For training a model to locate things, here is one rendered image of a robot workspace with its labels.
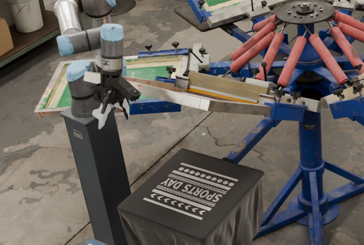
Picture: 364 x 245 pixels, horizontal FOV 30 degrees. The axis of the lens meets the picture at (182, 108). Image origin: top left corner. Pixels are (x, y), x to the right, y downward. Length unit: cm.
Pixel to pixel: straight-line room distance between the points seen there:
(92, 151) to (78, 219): 139
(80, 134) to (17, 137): 239
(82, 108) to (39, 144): 227
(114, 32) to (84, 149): 99
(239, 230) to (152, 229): 38
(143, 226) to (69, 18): 92
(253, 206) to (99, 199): 76
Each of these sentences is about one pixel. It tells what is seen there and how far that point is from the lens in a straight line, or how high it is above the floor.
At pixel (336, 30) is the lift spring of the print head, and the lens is 348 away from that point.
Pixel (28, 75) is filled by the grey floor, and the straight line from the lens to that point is 643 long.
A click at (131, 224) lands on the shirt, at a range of 292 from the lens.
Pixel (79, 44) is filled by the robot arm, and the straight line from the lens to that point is 241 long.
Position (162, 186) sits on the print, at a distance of 297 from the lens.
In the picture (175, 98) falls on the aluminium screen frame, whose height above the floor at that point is 154.
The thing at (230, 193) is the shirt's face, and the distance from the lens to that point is 288.
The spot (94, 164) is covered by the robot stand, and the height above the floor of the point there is 97.
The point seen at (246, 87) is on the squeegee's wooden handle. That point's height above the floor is 129.
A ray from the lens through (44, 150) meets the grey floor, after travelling 522.
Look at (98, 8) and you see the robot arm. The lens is 277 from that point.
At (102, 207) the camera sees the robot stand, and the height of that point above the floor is 70.
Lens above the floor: 272
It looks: 30 degrees down
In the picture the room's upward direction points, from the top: 9 degrees counter-clockwise
